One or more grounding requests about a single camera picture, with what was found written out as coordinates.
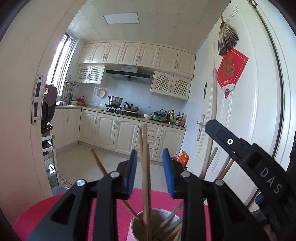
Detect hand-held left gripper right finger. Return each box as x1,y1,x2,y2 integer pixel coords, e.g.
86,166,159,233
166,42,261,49
162,148,271,241

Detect pale wooden chopstick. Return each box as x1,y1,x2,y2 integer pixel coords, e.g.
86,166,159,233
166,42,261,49
199,68,218,180

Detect white door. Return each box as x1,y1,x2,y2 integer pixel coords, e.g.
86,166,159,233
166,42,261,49
185,5,285,209

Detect metal storage rack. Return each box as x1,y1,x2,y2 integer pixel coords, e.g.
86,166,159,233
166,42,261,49
42,133,60,189

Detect orange packet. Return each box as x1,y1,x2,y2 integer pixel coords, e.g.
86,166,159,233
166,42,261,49
177,150,190,167

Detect cream upper wall cabinets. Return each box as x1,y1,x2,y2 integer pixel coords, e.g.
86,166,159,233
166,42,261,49
77,42,196,79

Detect wok with lid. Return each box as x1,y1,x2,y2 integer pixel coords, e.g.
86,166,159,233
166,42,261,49
124,102,140,112

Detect light blue bucket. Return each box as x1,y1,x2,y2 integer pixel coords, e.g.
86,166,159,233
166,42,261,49
51,185,70,196

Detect range hood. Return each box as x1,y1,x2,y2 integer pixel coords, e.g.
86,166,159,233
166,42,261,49
106,65,153,85

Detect steel stock pot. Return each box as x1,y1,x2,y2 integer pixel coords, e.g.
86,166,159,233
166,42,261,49
108,95,124,107

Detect green electric cooker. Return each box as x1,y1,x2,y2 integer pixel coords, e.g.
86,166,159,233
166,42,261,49
151,109,168,122

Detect black kitchen appliance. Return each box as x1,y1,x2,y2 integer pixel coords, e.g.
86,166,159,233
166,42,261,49
41,85,57,135

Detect pink round table cover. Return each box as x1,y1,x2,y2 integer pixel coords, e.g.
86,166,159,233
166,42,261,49
13,188,212,241

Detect hanging utensil rack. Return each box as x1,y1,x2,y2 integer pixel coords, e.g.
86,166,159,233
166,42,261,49
63,76,79,102

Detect pink cup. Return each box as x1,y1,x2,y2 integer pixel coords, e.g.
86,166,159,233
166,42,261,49
128,209,185,241

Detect wide lattice door cabinet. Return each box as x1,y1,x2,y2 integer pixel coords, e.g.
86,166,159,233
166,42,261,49
150,71,192,101

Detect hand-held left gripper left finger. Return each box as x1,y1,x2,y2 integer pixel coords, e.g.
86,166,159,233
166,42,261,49
26,149,138,241

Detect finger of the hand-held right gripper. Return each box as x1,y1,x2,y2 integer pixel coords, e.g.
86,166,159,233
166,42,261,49
205,119,253,165

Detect gas stove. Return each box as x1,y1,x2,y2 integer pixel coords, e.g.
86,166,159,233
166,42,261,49
100,104,139,115

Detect cream lower kitchen cabinets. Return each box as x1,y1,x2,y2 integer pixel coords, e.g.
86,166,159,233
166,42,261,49
54,107,186,163

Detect red wall poster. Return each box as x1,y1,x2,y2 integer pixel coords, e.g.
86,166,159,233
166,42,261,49
217,48,249,100

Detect door handle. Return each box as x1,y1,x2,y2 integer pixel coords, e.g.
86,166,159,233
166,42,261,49
196,113,206,141

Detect feather fan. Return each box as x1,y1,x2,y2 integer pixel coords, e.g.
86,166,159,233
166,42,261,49
218,16,239,57

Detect bunch of wooden chopsticks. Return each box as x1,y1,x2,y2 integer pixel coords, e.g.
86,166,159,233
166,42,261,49
90,123,234,241

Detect metal door lock plate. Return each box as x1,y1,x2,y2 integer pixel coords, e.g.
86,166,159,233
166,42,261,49
32,75,45,126

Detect small lattice door cabinet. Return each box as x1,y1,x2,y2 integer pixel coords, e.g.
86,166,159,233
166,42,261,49
75,65,105,84

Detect kitchen window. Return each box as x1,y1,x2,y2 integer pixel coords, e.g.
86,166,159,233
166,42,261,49
47,32,76,96

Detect ceiling light panel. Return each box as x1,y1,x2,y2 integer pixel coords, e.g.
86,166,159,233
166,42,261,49
102,13,140,24

